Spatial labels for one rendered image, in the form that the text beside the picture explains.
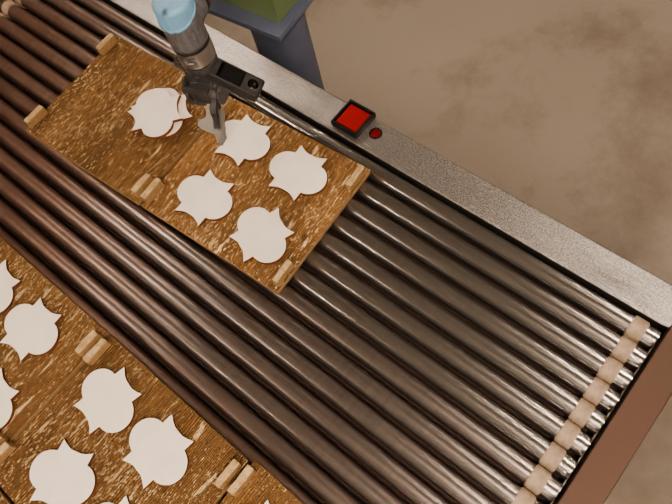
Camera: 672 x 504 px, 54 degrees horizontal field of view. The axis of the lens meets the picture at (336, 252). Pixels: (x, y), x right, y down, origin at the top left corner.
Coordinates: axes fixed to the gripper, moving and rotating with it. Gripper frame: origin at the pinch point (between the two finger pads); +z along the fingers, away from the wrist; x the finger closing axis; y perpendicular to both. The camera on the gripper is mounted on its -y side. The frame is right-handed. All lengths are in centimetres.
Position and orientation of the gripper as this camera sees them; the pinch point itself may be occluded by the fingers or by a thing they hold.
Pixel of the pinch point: (236, 118)
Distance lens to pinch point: 152.4
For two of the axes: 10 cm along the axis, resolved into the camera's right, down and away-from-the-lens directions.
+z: 1.5, 4.2, 9.0
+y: -9.5, -2.0, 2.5
